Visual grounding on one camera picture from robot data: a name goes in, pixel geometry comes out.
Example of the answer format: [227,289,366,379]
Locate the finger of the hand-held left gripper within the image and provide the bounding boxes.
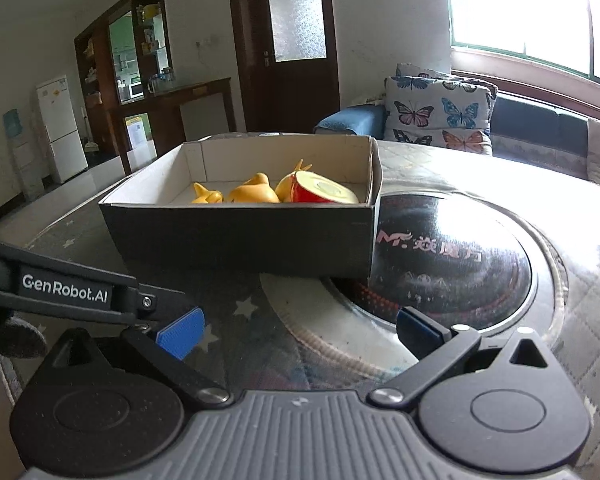
[130,284,190,330]

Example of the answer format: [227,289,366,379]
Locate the red apple half toy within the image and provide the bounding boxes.
[291,170,360,204]

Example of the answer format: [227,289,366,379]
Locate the black cardboard box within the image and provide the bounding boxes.
[98,133,383,279]

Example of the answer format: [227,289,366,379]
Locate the water dispenser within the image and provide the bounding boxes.
[2,109,46,202]

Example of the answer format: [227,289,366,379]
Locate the orange duck toy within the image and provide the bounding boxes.
[228,172,281,204]

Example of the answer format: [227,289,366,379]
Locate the small orange toy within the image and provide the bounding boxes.
[190,182,225,205]

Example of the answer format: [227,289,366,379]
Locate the butterfly print pillow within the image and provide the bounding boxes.
[395,62,499,97]
[384,76,496,156]

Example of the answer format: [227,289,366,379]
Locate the wooden counter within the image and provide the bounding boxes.
[107,77,237,161]

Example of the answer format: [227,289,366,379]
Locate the window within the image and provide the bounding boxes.
[442,0,600,86]

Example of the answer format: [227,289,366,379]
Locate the brown wooden door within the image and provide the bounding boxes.
[226,0,341,134]

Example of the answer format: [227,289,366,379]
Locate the glass jars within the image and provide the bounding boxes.
[147,67,176,94]

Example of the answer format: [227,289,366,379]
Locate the person's left hand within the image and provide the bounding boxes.
[0,312,49,443]

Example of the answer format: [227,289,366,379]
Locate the dark sofa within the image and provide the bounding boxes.
[490,95,600,191]

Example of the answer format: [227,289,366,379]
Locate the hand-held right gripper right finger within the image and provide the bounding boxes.
[369,306,573,409]

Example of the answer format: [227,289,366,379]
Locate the white refrigerator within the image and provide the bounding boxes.
[36,75,89,185]

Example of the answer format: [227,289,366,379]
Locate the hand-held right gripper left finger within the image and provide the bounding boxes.
[30,306,233,407]

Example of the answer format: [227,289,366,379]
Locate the tall wooden cabinet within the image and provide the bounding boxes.
[74,0,174,171]

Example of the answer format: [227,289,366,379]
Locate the round black induction cooker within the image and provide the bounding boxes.
[325,191,567,361]

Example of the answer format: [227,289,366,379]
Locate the white paper poster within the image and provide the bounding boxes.
[125,114,157,154]

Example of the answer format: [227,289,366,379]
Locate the yellow duck head toy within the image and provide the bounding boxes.
[275,159,313,202]

